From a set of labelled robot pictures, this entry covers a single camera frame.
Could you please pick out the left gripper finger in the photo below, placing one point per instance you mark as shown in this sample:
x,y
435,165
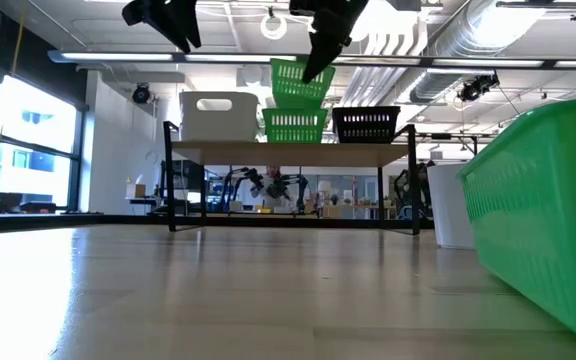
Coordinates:
x,y
170,25
188,20

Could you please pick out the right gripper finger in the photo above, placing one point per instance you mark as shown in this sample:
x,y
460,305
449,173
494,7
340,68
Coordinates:
x,y
339,27
320,55

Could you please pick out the green plastic slotted basket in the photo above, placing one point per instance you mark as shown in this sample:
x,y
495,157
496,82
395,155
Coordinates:
x,y
543,210
295,128
293,90

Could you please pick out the black background robot arm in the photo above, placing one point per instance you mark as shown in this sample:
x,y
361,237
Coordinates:
x,y
288,185
248,176

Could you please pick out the wooden shelf with black legs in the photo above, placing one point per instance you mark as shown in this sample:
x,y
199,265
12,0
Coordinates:
x,y
293,154

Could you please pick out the long ceiling light bar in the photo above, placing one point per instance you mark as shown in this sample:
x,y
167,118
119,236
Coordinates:
x,y
118,56

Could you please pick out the round black ceiling spotlight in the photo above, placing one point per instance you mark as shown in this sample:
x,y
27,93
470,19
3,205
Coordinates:
x,y
141,94

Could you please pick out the person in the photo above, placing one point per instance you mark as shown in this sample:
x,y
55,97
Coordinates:
x,y
270,190

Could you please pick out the small potted plant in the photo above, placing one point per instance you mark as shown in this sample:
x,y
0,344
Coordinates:
x,y
335,199

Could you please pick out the large bright window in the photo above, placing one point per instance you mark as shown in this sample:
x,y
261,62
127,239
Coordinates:
x,y
33,130

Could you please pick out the small cardboard box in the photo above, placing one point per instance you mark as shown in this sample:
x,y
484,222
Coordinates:
x,y
138,190

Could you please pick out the black ceiling track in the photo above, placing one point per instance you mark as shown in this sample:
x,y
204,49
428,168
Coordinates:
x,y
538,4

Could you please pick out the silver ventilation duct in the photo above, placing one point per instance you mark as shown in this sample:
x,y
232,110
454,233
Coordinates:
x,y
473,30

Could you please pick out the black ceiling camera mount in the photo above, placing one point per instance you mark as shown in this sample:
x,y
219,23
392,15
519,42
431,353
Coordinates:
x,y
477,88

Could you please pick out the black table frame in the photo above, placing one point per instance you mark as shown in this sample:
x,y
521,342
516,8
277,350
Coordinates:
x,y
318,222

